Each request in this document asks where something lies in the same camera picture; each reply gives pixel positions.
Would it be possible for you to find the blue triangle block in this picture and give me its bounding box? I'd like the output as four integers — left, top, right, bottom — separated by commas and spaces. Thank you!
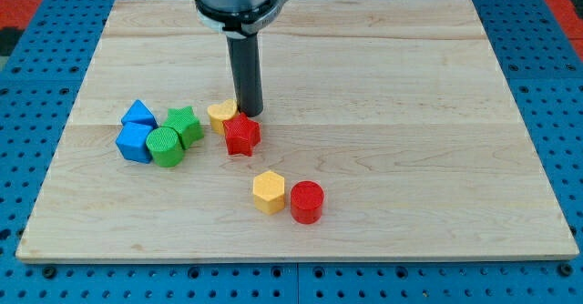
121, 99, 158, 128

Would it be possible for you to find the red star block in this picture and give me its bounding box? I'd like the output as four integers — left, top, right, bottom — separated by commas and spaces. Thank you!
222, 113, 261, 157

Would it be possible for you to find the green star block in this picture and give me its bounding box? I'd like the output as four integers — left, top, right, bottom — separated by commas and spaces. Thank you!
162, 106, 204, 149

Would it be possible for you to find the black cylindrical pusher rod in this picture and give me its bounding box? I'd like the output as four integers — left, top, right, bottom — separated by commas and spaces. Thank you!
227, 34, 263, 117

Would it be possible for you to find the yellow hexagon block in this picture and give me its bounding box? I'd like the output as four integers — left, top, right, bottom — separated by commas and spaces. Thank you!
252, 170, 285, 215

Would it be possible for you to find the blue cube block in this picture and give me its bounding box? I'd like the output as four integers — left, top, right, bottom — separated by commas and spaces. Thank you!
116, 122, 153, 164

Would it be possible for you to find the red cylinder block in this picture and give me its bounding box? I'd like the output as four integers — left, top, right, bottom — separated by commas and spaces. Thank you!
291, 180, 325, 224

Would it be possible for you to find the green cylinder block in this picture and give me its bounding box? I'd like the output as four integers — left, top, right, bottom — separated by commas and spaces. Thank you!
146, 127, 184, 167

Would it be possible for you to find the yellow heart block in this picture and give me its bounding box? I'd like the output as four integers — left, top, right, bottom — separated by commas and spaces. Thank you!
207, 98, 239, 136

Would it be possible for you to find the wooden board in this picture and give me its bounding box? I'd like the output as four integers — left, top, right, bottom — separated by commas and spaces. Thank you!
16, 0, 578, 264

